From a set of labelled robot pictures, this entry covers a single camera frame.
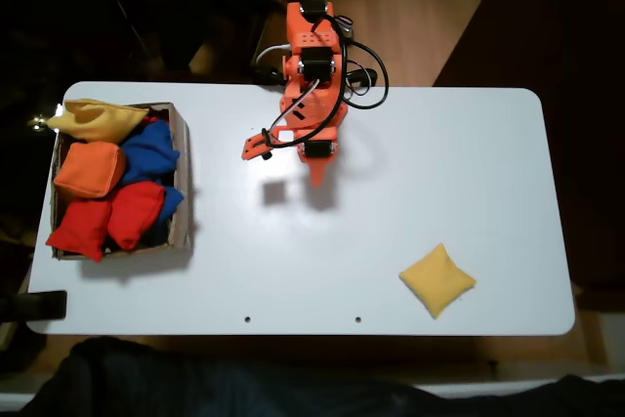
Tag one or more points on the orange bean bag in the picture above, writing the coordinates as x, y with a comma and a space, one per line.
88, 170

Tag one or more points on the red bean bag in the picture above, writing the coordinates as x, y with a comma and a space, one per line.
134, 212
80, 231

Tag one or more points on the cardboard box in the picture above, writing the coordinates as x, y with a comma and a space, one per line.
181, 168

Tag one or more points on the black plug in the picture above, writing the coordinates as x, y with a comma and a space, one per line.
363, 76

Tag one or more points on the black table clamp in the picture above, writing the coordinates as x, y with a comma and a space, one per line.
39, 305

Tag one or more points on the person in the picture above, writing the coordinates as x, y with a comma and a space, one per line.
146, 383

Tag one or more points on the blue bean bag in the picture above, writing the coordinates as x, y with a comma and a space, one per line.
171, 199
149, 151

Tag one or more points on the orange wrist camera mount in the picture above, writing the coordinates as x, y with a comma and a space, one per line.
254, 147

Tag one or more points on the yellow bean bag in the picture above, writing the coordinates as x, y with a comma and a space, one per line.
93, 119
438, 280

